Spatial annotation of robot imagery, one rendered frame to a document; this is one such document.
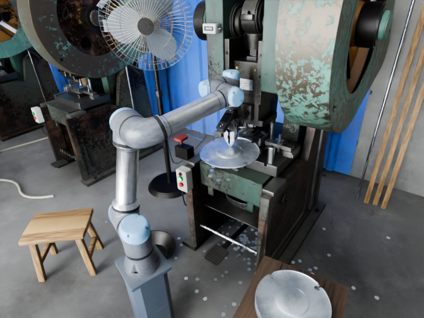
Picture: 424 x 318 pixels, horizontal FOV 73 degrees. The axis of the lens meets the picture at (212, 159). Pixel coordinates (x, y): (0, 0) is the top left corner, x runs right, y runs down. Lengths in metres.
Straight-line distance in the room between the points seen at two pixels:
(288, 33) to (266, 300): 0.98
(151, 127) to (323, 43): 0.59
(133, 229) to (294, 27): 0.89
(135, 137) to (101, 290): 1.13
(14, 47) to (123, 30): 2.17
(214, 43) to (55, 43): 1.19
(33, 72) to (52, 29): 2.12
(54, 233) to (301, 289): 1.31
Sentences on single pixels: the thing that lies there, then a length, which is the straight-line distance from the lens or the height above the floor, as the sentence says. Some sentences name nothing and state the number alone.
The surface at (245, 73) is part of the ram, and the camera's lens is 1.44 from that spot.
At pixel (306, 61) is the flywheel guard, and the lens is 0.95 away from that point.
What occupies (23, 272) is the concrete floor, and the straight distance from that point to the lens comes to 2.24.
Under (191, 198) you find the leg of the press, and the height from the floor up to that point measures 0.42.
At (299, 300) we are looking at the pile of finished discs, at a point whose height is 0.39.
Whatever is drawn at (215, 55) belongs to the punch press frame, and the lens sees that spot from 1.46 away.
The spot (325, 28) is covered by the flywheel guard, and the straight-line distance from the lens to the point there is 0.92.
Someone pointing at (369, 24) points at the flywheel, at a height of 1.34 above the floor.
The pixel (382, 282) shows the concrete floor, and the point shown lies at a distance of 2.02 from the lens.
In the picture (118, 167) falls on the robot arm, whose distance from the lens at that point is 1.19.
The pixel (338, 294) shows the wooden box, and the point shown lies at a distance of 1.42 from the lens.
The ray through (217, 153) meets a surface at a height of 0.79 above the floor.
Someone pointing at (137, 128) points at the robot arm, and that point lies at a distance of 1.01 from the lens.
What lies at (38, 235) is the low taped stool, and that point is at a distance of 1.90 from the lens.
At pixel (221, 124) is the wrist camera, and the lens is 1.31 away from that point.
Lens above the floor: 1.45
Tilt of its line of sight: 30 degrees down
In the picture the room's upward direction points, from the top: 2 degrees counter-clockwise
